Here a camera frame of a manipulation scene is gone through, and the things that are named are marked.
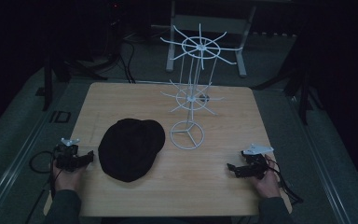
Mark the person's right hand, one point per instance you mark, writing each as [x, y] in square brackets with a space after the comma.
[267, 185]

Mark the person's left hand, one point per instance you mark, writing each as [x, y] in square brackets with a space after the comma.
[64, 180]

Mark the black hat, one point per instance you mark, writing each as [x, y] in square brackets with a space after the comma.
[130, 149]

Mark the white metal stand frame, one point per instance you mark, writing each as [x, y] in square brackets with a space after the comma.
[240, 56]

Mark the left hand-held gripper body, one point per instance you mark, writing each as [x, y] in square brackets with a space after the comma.
[66, 153]

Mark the small dark round object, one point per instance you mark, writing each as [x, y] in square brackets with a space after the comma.
[204, 98]

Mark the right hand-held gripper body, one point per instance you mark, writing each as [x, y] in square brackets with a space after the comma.
[256, 163]

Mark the black rectangular floor bracket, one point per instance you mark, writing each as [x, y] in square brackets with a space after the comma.
[61, 117]

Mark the black stand with legs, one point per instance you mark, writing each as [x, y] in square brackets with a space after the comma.
[47, 84]
[304, 93]

